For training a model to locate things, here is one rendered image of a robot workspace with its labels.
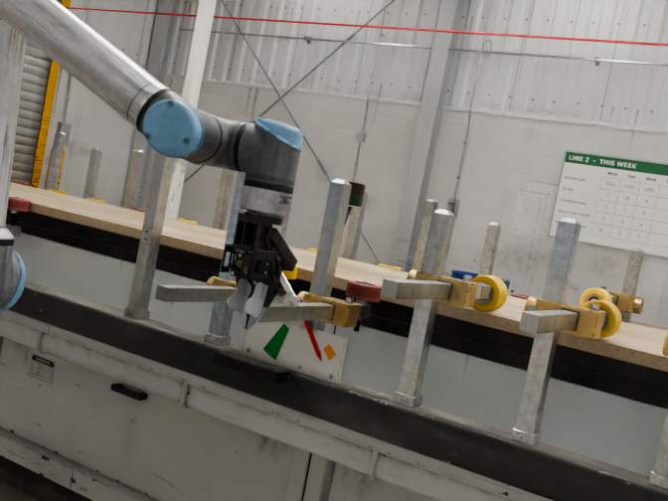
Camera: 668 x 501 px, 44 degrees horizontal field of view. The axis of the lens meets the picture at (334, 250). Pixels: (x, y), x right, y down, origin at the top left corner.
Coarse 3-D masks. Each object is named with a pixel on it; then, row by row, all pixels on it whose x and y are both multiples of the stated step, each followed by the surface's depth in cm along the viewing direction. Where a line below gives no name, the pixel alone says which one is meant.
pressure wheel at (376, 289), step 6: (348, 282) 187; (354, 282) 185; (360, 282) 190; (366, 282) 187; (348, 288) 186; (354, 288) 185; (360, 288) 184; (366, 288) 184; (372, 288) 184; (378, 288) 185; (348, 294) 186; (354, 294) 184; (360, 294) 184; (366, 294) 184; (372, 294) 184; (378, 294) 186; (360, 300) 187; (366, 300) 184; (372, 300) 185; (378, 300) 186; (354, 330) 188
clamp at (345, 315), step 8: (304, 296) 178; (312, 296) 177; (320, 296) 177; (336, 304) 174; (344, 304) 173; (352, 304) 174; (336, 312) 174; (344, 312) 173; (352, 312) 174; (320, 320) 176; (328, 320) 175; (336, 320) 174; (344, 320) 173; (352, 320) 175
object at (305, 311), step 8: (272, 304) 157; (304, 304) 166; (312, 304) 169; (320, 304) 172; (328, 304) 174; (360, 304) 186; (368, 304) 189; (264, 312) 153; (272, 312) 155; (280, 312) 157; (288, 312) 160; (296, 312) 162; (304, 312) 165; (312, 312) 167; (320, 312) 170; (328, 312) 173; (360, 312) 185; (368, 312) 188; (264, 320) 153; (272, 320) 156; (280, 320) 158; (288, 320) 160; (296, 320) 163; (360, 320) 188
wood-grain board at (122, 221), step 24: (24, 192) 305; (48, 192) 340; (72, 216) 246; (96, 216) 251; (120, 216) 274; (168, 240) 227; (192, 240) 229; (216, 240) 247; (312, 264) 223; (360, 264) 261; (456, 312) 183; (480, 312) 181; (504, 312) 190; (528, 336) 175; (576, 336) 170; (624, 336) 188; (648, 336) 201; (624, 360) 165; (648, 360) 163
